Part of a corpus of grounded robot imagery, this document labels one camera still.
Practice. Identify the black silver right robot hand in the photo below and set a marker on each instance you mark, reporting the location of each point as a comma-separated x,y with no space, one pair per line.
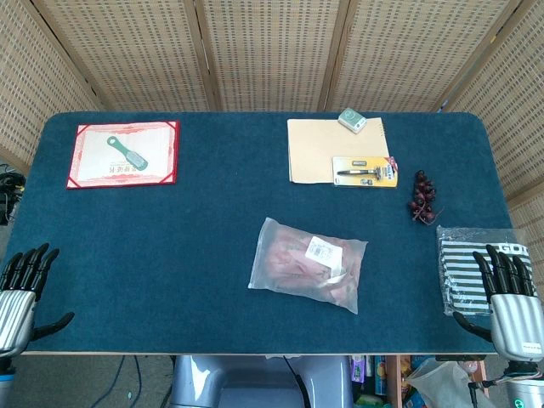
516,323

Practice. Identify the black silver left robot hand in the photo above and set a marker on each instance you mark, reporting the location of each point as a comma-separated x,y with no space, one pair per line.
17,310

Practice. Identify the pink item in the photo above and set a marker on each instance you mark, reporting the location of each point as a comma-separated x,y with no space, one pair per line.
293,265

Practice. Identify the transparent plastic bag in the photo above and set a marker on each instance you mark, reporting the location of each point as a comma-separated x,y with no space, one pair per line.
272,238

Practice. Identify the bagged black white striped clothes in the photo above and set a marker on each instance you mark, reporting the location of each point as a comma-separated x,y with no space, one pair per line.
461,272

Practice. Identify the white plastic floor bag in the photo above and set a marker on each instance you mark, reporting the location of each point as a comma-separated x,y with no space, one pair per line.
442,382

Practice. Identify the dark red grape bunch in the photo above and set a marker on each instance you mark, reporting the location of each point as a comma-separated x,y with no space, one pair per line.
423,197

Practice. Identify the colourful packaged goods stack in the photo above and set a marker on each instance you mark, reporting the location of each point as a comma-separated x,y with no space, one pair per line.
370,378

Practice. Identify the blue felt table mat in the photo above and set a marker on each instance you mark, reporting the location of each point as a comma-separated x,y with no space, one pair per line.
191,255

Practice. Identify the red framed certificate folder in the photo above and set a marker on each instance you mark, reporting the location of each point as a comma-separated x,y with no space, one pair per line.
91,140

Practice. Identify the green comb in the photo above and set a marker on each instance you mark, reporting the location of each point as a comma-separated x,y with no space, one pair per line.
129,155

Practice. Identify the yellow razor blister pack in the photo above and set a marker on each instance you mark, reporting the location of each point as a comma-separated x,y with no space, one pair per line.
361,172

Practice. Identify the grey robot torso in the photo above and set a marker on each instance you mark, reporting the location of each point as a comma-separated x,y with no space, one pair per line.
255,378

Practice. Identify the small white green box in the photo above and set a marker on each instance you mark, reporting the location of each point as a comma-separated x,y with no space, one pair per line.
352,120

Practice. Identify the tan manila folder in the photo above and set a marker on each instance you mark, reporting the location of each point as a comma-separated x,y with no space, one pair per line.
312,146

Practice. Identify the woven bamboo folding screen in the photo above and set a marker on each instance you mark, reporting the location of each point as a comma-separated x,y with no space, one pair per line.
272,55

